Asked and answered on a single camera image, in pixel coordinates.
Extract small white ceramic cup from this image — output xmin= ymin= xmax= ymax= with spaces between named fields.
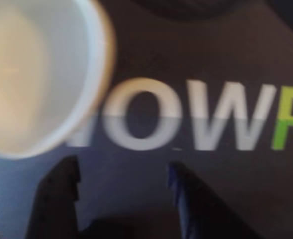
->
xmin=0 ymin=0 xmax=117 ymax=159

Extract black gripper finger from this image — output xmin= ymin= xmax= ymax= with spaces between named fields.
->
xmin=27 ymin=155 xmax=82 ymax=239
xmin=167 ymin=161 xmax=261 ymax=239

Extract dark blue WOWROBO mat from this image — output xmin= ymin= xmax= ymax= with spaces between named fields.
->
xmin=0 ymin=0 xmax=293 ymax=239

